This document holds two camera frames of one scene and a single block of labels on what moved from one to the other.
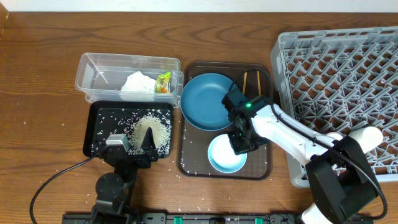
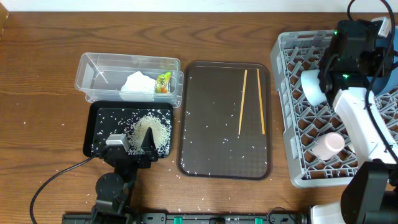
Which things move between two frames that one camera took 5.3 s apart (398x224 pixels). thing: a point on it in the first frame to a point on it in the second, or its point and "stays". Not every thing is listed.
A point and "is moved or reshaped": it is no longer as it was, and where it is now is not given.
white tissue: [137, 82] stays
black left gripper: [147, 154] stays
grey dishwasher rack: [339, 79] stays
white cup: [368, 137] is moved or reshaped
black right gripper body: [247, 140] to [369, 65]
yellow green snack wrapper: [163, 83] stays
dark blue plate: [201, 102] to [388, 82]
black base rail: [212, 218] stays
